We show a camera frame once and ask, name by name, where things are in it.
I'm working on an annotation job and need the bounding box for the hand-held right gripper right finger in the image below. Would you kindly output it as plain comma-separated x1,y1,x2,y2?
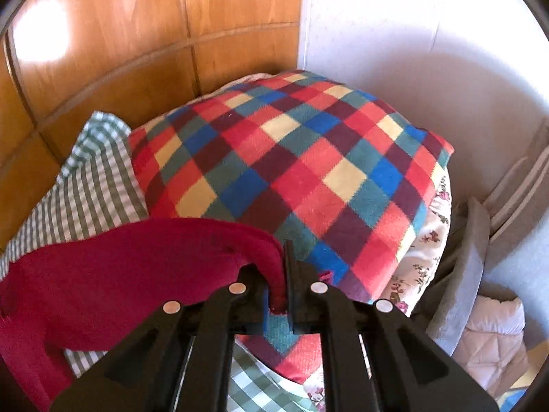
284,240,501,412

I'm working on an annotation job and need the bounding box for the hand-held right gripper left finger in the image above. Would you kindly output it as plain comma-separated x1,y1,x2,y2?
49,265,272,412

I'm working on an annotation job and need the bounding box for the red knit garment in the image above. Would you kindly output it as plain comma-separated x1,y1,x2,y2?
0,218,287,408

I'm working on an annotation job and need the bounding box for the multicolour checked blanket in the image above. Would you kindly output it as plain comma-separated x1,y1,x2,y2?
128,70,455,385

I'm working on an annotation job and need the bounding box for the grey foam pad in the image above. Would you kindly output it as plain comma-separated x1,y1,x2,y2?
422,196,492,357

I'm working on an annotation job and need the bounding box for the white quilted pillow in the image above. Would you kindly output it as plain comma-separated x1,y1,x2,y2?
450,294,530,396

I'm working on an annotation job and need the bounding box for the green gingham bed sheet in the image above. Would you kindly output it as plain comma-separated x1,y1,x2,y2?
0,111,320,412

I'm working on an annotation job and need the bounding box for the wooden panelled wardrobe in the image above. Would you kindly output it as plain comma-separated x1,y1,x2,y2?
0,0,306,254

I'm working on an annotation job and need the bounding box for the white striped folded frame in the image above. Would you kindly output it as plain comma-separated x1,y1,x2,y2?
480,129,549,267

